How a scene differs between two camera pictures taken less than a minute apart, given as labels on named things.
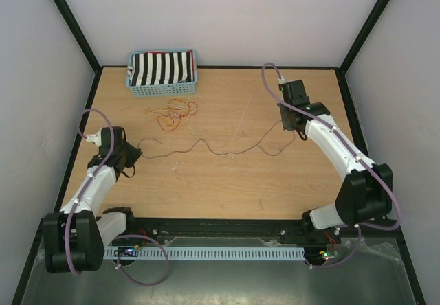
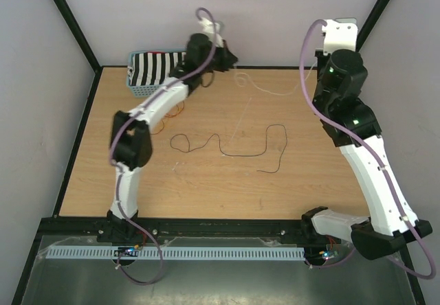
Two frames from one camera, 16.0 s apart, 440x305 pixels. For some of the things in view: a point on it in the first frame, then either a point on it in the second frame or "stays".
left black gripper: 135,155 → 228,58
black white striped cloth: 160,68 stays
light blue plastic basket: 164,89 stays
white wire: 189,112 → 242,79
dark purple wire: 218,153 → 181,134
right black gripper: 287,126 → 322,58
